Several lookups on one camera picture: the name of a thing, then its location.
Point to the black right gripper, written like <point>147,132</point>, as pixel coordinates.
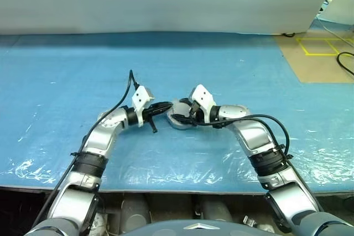
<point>197,114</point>

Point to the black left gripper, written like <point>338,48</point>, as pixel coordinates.
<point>148,111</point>

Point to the round grey motor lid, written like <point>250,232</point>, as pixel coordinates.
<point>181,109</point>

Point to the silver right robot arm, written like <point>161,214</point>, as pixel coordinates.
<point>254,133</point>

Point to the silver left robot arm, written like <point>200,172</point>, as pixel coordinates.
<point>102,136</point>

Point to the blue table cover sheet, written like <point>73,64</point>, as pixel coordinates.
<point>83,67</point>

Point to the grey rounded robot leg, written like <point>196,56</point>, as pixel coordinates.
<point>135,211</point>
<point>217,208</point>

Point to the grey robot torso cover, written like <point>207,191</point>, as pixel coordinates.
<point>193,229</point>

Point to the white crumpled fitting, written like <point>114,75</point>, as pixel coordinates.
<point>100,222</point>

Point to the small grey metal fitting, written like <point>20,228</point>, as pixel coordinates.
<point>257,223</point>

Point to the yellow floor tape marking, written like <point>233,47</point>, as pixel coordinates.
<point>305,48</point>

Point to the brown cardboard floor sheet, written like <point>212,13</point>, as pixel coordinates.
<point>318,67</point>

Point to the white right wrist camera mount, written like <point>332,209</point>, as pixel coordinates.
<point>204,96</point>

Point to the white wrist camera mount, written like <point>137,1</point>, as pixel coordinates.
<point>141,97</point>
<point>204,96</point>

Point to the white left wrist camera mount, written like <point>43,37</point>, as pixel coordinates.
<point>141,97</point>

